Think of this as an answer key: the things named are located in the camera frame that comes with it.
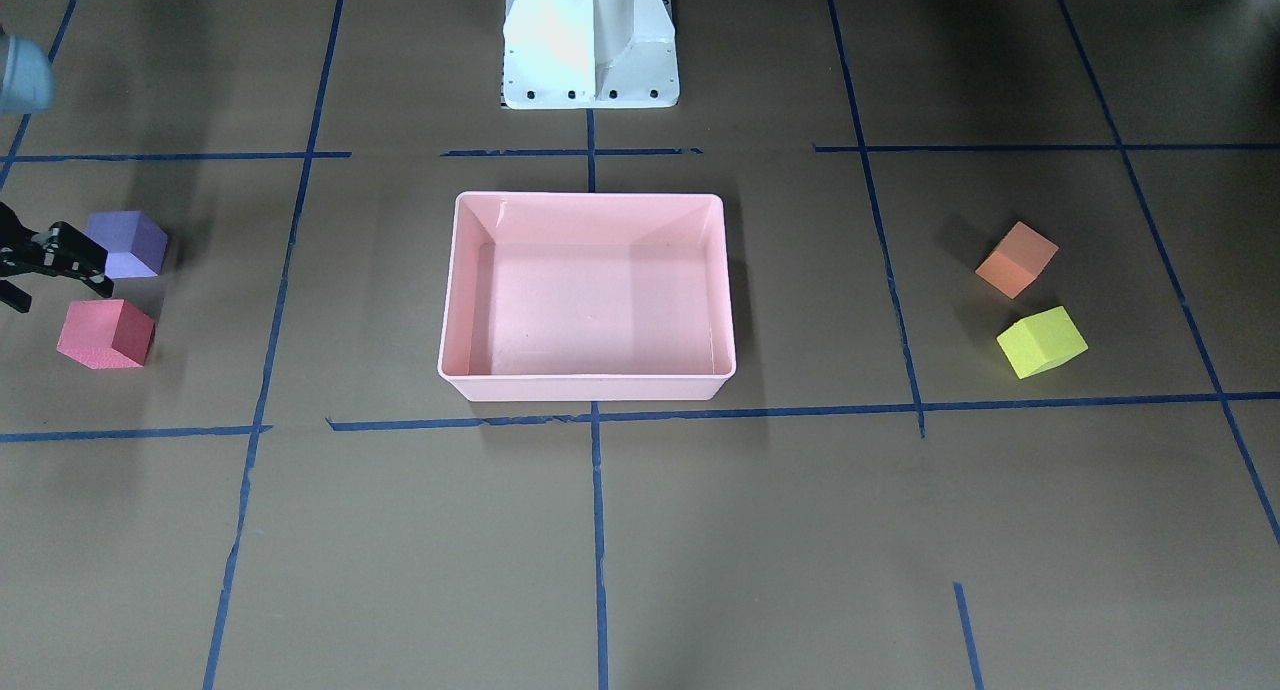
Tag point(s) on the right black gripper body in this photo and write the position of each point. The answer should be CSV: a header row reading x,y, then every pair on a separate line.
x,y
62,251

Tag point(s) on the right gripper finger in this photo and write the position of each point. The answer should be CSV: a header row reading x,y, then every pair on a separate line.
x,y
64,251
14,297

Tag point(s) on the pink foam block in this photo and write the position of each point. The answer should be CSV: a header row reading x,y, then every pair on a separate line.
x,y
110,333

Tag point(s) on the yellow-green foam block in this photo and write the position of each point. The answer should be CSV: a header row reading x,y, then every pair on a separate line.
x,y
1037,343

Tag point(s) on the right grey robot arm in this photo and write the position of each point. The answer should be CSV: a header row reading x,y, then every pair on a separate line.
x,y
28,87

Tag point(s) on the pink plastic bin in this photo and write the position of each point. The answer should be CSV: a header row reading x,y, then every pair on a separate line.
x,y
559,297

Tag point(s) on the purple foam block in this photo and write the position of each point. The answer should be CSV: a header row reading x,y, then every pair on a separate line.
x,y
136,246

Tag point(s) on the orange foam block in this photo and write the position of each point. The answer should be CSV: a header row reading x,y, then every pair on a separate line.
x,y
1017,260

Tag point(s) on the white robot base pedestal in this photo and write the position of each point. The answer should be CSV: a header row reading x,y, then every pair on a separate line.
x,y
563,54

